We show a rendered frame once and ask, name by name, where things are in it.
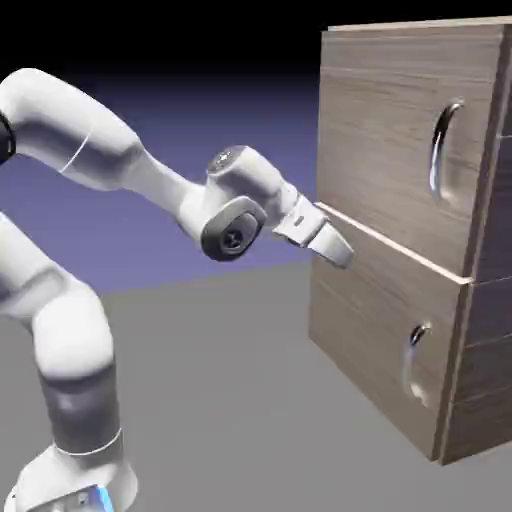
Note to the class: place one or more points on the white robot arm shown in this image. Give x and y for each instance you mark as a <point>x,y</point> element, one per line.
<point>100,152</point>

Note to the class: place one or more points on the light wood cabinet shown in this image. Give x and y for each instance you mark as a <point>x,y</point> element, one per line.
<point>404,248</point>

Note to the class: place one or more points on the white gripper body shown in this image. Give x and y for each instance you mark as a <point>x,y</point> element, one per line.
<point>331,241</point>

